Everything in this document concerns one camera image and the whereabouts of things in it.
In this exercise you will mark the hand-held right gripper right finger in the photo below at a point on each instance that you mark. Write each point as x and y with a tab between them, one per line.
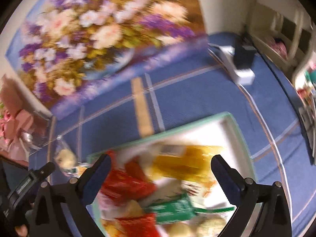
224	177

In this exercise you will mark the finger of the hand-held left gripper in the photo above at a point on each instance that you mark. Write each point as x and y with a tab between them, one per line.
48	169

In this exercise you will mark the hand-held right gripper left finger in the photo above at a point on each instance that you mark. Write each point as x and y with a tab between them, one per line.
97	177

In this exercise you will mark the clear packet with cream pastry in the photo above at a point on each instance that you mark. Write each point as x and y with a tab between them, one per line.
65	156

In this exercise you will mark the red twist-end snack packet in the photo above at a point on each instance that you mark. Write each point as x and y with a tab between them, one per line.
123	185

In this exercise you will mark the yellow snack packet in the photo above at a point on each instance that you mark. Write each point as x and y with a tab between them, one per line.
187	163

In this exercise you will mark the white tray with green rim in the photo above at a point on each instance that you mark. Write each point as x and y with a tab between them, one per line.
222	133

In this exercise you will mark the clear packet with rice cracker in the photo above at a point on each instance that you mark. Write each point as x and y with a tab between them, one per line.
209	227

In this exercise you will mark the dark green snack packet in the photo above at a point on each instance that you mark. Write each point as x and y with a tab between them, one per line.
172	207

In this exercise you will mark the red patterned snack packet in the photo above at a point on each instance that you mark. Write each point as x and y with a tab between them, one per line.
140	224

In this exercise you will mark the person's left hand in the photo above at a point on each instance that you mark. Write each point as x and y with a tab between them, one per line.
22	230

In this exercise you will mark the pink paper flower bouquet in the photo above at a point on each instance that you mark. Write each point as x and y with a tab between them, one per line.
17	123

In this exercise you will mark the blue checked tablecloth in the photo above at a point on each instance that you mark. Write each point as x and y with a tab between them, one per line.
197	91

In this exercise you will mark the white device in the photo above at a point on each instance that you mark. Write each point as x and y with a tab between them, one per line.
243	75

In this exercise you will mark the black box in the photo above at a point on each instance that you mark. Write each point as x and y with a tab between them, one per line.
243	55

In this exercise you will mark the flower painting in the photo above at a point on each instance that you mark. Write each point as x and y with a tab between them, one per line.
98	29

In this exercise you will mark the white shelf unit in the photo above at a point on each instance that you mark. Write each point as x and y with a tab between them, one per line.
296	27

